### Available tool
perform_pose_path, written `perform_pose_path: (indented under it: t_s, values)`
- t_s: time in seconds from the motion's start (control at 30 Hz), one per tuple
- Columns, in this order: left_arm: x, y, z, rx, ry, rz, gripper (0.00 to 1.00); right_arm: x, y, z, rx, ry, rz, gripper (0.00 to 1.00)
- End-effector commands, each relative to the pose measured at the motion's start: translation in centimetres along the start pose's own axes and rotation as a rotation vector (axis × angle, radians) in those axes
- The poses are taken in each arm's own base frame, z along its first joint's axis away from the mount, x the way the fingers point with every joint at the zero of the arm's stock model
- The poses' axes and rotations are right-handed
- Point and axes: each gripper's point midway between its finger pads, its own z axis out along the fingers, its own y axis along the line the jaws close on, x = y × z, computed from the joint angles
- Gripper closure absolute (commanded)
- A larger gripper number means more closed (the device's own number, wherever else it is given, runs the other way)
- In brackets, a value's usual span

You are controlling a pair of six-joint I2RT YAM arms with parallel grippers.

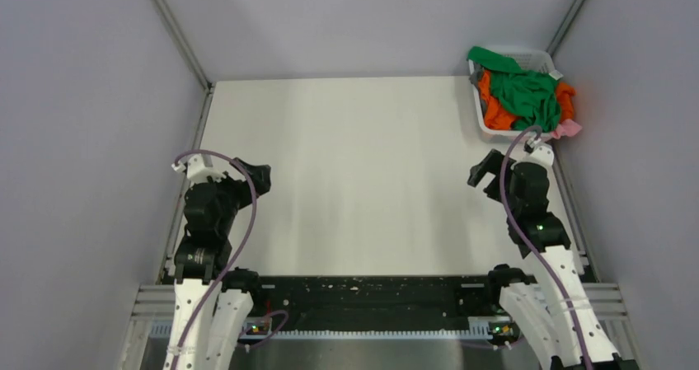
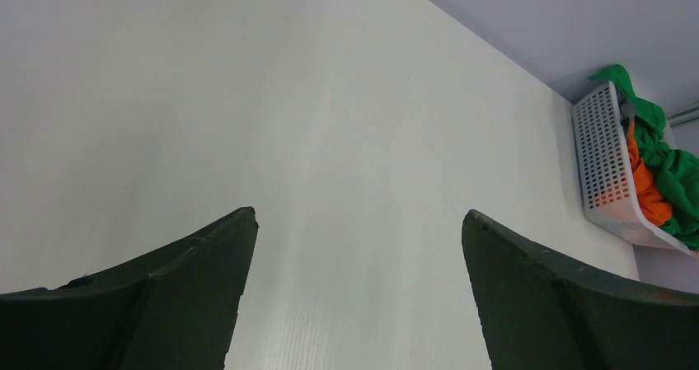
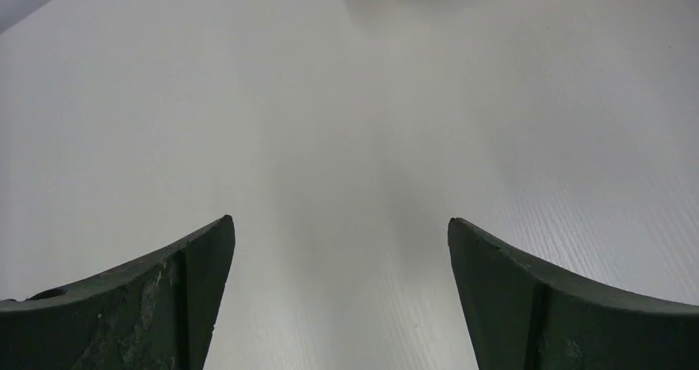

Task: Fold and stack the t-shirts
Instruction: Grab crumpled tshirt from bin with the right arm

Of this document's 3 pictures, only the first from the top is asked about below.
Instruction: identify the green t-shirt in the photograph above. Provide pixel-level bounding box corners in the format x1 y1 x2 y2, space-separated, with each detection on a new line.
467 46 562 133

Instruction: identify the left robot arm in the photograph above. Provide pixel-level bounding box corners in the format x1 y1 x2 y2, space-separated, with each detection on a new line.
163 151 271 369

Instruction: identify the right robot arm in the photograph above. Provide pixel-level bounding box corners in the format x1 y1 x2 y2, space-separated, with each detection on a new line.
467 149 639 369

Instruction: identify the orange t-shirt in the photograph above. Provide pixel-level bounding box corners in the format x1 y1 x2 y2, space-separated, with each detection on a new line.
476 69 582 138

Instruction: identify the pink garment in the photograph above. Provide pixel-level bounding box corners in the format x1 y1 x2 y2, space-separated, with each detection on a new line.
551 119 582 139

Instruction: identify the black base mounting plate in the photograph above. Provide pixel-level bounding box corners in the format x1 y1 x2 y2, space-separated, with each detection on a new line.
251 275 504 332

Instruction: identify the aluminium frame rail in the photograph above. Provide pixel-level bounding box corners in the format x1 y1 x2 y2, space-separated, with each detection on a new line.
130 283 629 341

